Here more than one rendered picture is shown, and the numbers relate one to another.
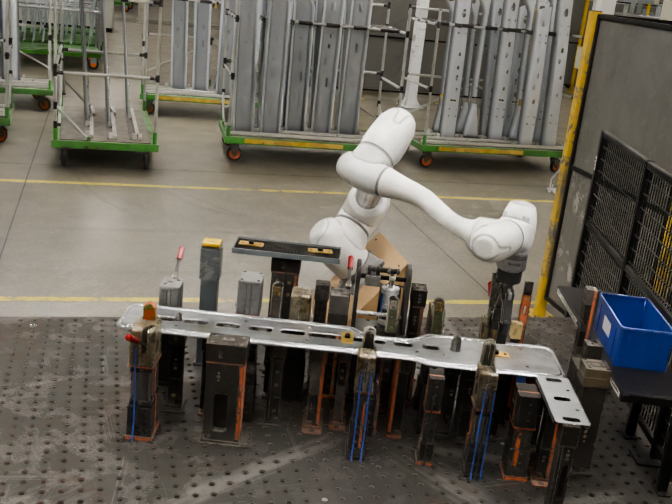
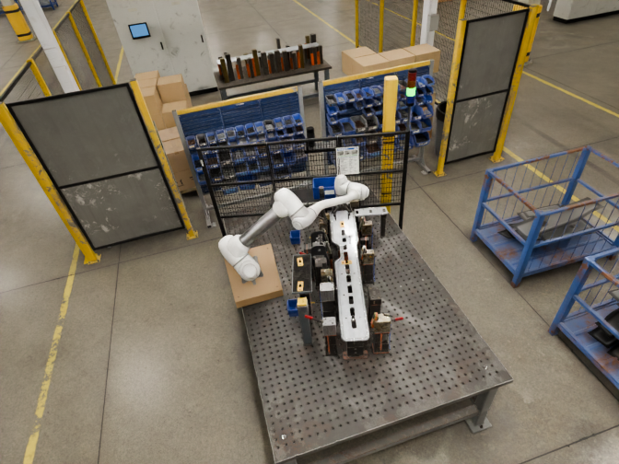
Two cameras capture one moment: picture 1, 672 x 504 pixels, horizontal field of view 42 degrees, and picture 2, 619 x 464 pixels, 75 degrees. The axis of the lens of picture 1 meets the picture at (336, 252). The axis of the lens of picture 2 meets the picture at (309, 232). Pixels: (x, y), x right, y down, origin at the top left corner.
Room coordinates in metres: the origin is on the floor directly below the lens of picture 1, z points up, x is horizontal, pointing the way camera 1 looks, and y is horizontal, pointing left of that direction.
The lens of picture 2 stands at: (2.66, 2.16, 3.25)
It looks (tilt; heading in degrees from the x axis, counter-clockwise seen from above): 41 degrees down; 274
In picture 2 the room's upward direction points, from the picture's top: 7 degrees counter-clockwise
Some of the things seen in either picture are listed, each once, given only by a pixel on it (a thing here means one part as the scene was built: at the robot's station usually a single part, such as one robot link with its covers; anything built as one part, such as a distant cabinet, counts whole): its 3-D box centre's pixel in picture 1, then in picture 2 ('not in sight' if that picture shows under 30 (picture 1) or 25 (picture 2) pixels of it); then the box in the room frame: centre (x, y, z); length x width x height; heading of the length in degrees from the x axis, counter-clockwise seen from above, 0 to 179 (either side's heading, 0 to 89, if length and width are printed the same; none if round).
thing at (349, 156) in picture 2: not in sight; (347, 160); (2.43, -1.08, 1.30); 0.23 x 0.02 x 0.31; 0
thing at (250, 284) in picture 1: (247, 333); (328, 305); (2.70, 0.26, 0.90); 0.13 x 0.10 x 0.41; 0
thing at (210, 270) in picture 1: (208, 305); (305, 322); (2.87, 0.43, 0.92); 0.08 x 0.08 x 0.44; 0
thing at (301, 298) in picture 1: (296, 344); (328, 288); (2.69, 0.10, 0.89); 0.13 x 0.11 x 0.38; 0
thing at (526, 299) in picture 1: (516, 351); not in sight; (2.69, -0.63, 0.95); 0.03 x 0.01 x 0.50; 90
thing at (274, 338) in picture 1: (340, 339); (347, 264); (2.52, -0.04, 1.00); 1.38 x 0.22 x 0.02; 90
